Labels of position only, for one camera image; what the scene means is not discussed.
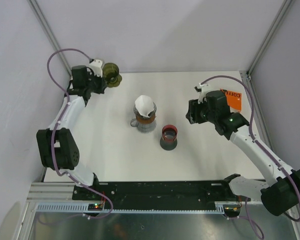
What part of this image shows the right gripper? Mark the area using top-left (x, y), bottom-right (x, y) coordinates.
top-left (186, 97), bottom-right (218, 125)

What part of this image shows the orange coffee filter box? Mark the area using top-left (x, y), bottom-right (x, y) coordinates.
top-left (220, 88), bottom-right (242, 113)

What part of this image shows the dark olive dripper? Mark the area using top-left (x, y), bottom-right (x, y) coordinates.
top-left (102, 62), bottom-right (122, 88)

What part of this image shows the red and grey carafe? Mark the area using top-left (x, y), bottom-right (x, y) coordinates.
top-left (159, 124), bottom-right (178, 151)

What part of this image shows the brown dripper ring holder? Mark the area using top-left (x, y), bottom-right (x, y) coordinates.
top-left (135, 113), bottom-right (156, 125)

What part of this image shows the white paper coffee filter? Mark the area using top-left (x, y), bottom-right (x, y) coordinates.
top-left (134, 95), bottom-right (155, 118)

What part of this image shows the clear glass server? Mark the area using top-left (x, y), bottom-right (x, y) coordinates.
top-left (130, 118), bottom-right (157, 134)

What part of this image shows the clear ribbed glass dripper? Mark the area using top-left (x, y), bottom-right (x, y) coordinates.
top-left (133, 102), bottom-right (157, 117)

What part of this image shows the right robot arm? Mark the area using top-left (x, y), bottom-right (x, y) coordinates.
top-left (185, 90), bottom-right (300, 216)

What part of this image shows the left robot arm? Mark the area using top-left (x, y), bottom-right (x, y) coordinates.
top-left (36, 60), bottom-right (107, 200)

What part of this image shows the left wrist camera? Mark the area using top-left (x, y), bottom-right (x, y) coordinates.
top-left (88, 59), bottom-right (104, 78)

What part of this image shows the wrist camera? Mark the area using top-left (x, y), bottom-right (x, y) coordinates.
top-left (88, 59), bottom-right (104, 78)
top-left (194, 83), bottom-right (214, 104)

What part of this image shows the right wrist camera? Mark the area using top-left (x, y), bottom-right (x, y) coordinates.
top-left (194, 83), bottom-right (214, 104)

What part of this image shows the grey cable duct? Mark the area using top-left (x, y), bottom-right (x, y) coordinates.
top-left (36, 201), bottom-right (240, 214)

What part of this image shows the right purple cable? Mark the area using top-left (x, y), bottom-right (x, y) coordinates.
top-left (199, 75), bottom-right (300, 238)

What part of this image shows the purple cable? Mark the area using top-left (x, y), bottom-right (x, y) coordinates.
top-left (37, 48), bottom-right (115, 225)
top-left (199, 75), bottom-right (300, 238)

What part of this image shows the aluminium frame rail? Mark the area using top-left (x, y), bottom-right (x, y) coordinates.
top-left (26, 182), bottom-right (298, 203)

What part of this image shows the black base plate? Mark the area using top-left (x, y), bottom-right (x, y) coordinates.
top-left (71, 180), bottom-right (252, 211)

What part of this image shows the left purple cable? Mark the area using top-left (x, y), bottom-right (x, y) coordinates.
top-left (37, 48), bottom-right (115, 225)

